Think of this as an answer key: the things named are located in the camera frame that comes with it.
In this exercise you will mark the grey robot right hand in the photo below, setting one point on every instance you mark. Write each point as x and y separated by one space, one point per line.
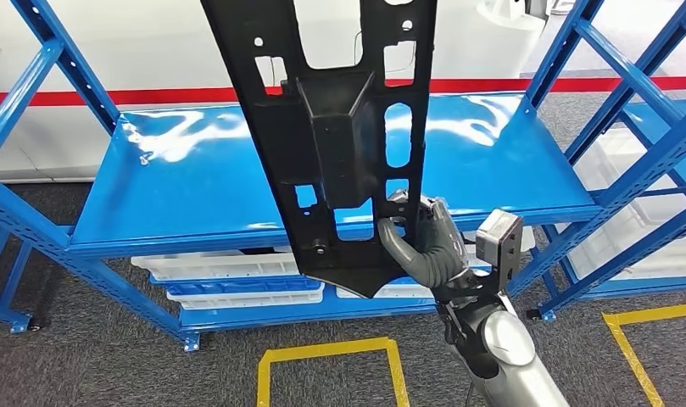
438 253

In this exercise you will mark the black plastic panel part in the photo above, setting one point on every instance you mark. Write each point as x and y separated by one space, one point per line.
342 146

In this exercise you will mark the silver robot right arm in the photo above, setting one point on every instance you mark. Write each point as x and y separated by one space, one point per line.
505 342

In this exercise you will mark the white translucent plastic crate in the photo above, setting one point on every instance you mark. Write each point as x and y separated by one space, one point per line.
606 168

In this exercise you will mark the blue plastic crate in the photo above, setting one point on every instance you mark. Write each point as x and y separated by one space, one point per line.
236 286

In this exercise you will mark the yellow floor tape outline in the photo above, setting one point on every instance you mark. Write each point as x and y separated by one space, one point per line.
657 313

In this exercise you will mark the white rounded machine housing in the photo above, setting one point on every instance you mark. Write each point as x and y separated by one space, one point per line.
505 17

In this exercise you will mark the small white clip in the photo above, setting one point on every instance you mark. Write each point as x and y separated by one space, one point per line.
145 160

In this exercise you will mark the white car body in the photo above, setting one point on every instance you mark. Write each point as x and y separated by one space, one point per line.
140 45

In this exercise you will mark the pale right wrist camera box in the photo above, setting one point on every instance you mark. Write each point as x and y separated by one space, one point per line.
497 236

